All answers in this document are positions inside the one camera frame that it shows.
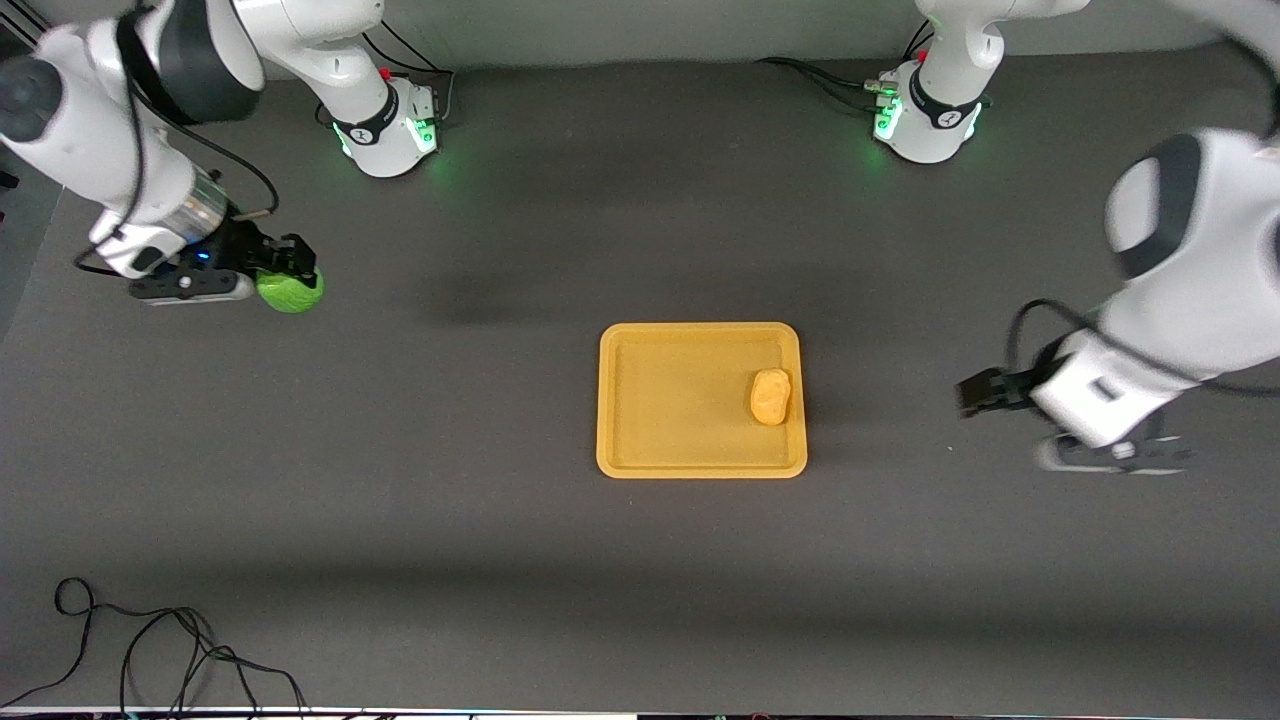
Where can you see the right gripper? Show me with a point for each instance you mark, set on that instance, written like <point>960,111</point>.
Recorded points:
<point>240,249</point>

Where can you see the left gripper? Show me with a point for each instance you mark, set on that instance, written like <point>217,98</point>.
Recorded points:
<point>1012,388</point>

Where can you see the green apple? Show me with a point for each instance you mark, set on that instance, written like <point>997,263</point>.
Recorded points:
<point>292,293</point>

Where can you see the yellow potato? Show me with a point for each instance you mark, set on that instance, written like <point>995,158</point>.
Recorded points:
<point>771,397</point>

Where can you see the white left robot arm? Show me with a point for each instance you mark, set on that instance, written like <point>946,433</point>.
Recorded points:
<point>1200,290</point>

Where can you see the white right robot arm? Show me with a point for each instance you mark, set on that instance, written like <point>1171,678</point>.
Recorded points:
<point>372,135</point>

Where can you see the yellow plastic tray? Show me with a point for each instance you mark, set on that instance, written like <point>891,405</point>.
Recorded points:
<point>680,400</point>

